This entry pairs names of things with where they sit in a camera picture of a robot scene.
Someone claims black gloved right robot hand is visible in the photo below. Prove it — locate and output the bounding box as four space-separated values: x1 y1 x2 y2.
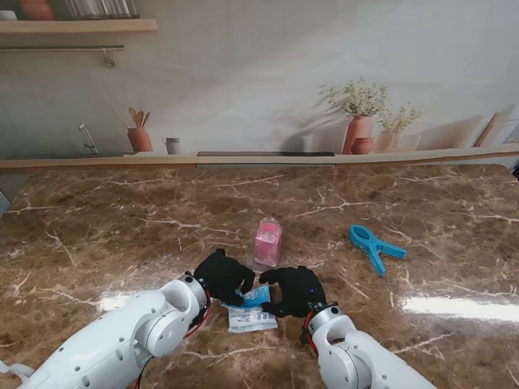
258 266 328 319

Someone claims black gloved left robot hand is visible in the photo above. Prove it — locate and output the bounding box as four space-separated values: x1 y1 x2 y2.
193 249 256 308

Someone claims white blue seasoning refill bag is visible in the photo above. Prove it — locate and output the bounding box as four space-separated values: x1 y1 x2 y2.
221 283 279 334

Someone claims clear bottle with pink seasoning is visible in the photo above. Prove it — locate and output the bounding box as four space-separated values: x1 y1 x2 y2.
254 216 283 268

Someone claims blue plastic bag clip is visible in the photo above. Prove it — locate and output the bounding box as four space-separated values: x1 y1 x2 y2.
349 224 408 277

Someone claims printed kitchen backdrop banner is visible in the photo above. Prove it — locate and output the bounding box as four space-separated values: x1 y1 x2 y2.
0 0 519 175

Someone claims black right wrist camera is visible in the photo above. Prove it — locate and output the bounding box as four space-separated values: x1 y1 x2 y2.
298 322 315 346

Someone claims red black left arm cable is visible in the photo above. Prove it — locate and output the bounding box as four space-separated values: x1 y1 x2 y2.
184 289 212 340

